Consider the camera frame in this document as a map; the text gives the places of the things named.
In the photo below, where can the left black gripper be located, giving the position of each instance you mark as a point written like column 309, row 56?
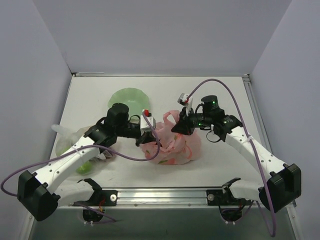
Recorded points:
column 144, row 137

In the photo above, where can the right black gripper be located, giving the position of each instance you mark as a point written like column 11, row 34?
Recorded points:
column 185, row 124

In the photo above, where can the pink plastic bag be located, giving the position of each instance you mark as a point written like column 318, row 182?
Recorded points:
column 176, row 148

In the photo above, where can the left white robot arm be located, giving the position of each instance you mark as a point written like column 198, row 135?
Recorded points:
column 40, row 192

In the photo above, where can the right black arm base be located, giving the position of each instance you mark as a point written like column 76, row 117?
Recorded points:
column 231, row 209

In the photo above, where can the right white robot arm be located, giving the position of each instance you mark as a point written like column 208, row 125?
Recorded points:
column 283, row 181

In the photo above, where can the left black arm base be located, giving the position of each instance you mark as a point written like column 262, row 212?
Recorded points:
column 93, row 212

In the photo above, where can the green wavy plate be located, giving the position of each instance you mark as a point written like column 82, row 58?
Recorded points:
column 134, row 98

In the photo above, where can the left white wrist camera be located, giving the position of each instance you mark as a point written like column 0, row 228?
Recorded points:
column 147, row 122

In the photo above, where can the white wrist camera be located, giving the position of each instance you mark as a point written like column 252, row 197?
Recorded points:
column 186, row 101
column 147, row 122

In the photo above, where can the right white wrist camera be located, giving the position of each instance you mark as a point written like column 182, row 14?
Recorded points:
column 186, row 101

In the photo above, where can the aluminium front rail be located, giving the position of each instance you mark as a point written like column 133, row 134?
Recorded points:
column 160, row 198

